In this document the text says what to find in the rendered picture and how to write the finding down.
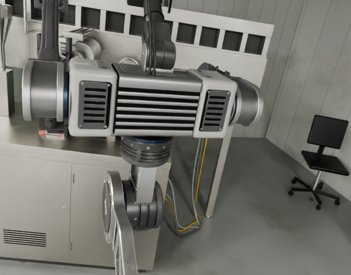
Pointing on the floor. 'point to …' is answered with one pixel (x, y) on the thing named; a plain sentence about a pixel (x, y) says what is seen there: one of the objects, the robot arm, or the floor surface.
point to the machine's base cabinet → (58, 211)
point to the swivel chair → (319, 161)
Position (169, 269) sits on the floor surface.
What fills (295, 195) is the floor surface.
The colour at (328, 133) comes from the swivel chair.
